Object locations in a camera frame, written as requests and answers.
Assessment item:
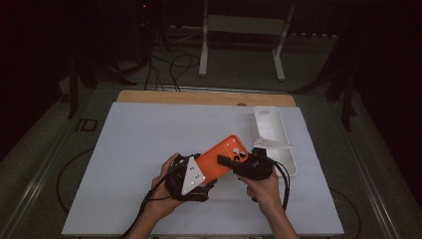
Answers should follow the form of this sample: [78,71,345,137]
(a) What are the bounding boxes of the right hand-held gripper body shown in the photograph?
[232,136,295,182]

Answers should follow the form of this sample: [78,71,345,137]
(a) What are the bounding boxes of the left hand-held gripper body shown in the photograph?
[165,152,214,203]

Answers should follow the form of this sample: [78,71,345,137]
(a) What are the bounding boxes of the orange phone case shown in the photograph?
[194,133,250,185]

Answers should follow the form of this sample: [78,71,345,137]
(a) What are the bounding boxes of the long white plastic tray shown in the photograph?
[253,106,299,182]

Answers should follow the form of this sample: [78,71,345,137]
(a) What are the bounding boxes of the person's right hand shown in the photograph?
[238,168,283,215]

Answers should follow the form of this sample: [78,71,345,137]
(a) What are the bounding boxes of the person's left hand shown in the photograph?
[150,152,184,217]

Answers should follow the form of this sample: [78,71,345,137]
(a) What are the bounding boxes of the white work mat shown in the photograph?
[61,102,345,237]

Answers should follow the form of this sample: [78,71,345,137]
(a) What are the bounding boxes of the black tripod stand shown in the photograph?
[68,54,137,120]
[288,64,358,133]

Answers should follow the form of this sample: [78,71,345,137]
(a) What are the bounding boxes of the black equipment stand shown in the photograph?
[131,0,171,68]

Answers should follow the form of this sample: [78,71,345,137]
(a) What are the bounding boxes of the white power strip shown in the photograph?
[291,32,338,39]

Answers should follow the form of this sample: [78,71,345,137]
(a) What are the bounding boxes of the right hand-held gripper cable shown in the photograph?
[271,160,362,239]

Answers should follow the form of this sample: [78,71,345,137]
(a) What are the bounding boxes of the hand-held gripper cable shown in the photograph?
[55,147,182,239]
[271,160,362,239]

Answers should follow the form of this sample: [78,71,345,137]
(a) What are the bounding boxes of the left hand-held gripper cable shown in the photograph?
[55,147,182,239]

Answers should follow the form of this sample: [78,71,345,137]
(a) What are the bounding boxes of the black floor cable loops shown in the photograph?
[143,51,202,93]

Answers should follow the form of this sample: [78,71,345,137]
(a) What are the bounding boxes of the metal floor rail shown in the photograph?
[331,109,401,239]
[0,125,74,239]

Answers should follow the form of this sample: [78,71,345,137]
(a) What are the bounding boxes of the black square floor frame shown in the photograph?
[75,118,100,132]

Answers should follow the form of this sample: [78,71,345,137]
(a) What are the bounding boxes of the white metal stand frame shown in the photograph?
[198,0,297,83]

